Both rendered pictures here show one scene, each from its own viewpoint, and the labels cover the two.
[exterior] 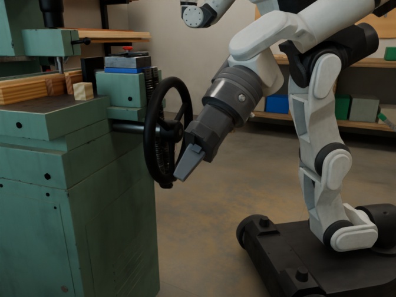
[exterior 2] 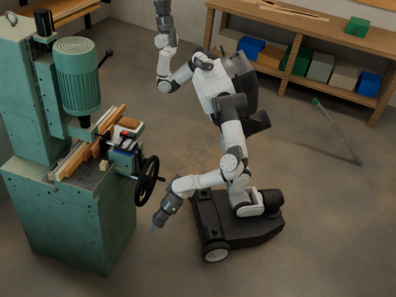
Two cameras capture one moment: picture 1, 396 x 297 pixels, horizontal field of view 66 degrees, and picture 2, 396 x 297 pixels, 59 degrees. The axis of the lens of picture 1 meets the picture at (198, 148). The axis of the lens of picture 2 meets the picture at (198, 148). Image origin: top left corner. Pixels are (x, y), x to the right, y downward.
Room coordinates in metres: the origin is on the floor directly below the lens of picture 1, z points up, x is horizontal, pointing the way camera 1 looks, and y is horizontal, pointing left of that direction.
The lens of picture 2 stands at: (-0.47, -0.03, 2.22)
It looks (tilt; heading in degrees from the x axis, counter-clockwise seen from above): 42 degrees down; 354
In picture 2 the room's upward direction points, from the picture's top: 8 degrees clockwise
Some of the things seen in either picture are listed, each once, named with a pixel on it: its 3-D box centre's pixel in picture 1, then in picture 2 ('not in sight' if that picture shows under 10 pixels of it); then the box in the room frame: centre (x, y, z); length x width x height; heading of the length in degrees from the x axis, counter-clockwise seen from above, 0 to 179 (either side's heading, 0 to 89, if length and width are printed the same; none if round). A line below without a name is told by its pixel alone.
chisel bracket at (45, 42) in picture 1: (52, 45); (83, 131); (0.91, 0.41, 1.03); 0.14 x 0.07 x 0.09; 71
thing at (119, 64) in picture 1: (131, 60); (126, 142); (0.89, 0.19, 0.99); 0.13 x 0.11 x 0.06; 161
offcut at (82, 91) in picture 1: (83, 91); (104, 165); (0.78, 0.29, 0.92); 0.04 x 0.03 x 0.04; 168
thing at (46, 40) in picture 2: not in sight; (43, 30); (0.94, 0.53, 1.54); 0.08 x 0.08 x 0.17; 71
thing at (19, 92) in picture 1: (86, 79); (98, 136); (1.00, 0.36, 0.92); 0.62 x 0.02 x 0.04; 161
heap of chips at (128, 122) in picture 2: not in sight; (129, 121); (1.16, 0.21, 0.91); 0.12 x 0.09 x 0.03; 71
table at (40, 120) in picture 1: (107, 100); (112, 154); (0.92, 0.27, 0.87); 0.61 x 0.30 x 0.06; 161
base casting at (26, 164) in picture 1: (40, 134); (72, 162); (0.94, 0.51, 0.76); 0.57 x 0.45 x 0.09; 71
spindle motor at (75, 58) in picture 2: not in sight; (78, 77); (0.90, 0.39, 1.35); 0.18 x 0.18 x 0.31
